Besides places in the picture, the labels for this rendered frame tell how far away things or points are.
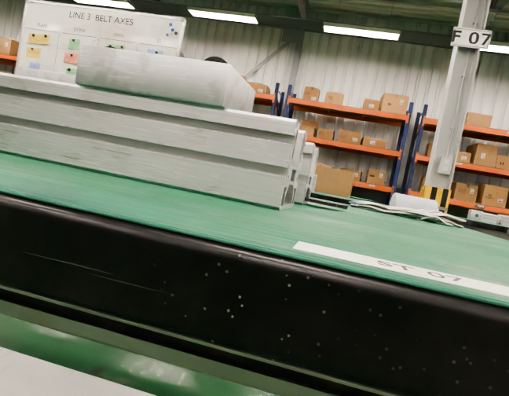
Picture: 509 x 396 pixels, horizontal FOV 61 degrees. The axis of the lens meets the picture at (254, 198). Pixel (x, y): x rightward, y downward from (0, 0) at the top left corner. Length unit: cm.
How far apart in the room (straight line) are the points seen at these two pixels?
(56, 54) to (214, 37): 824
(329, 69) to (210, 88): 1098
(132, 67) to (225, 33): 1171
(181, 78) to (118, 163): 11
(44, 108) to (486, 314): 44
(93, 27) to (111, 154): 371
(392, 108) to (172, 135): 990
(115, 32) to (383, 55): 840
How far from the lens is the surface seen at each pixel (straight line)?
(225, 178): 41
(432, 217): 94
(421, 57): 1159
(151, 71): 44
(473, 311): 18
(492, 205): 1054
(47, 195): 23
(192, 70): 43
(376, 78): 1134
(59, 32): 432
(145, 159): 44
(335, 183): 251
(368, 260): 20
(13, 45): 1392
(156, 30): 387
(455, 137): 637
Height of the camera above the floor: 81
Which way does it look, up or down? 3 degrees down
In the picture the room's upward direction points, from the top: 11 degrees clockwise
